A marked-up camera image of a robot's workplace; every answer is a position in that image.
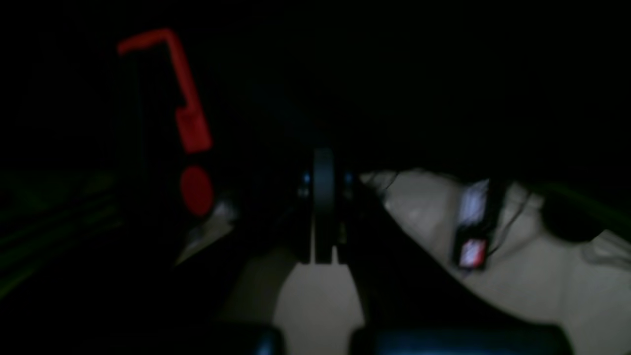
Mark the black table cloth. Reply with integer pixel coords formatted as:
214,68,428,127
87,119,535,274
1,0,630,330

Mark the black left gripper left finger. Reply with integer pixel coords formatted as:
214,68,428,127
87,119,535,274
297,150,314,200

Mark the red black clamp left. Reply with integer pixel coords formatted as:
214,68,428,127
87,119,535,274
117,28,214,216

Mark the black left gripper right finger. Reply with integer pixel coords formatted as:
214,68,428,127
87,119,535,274
334,150,356,200

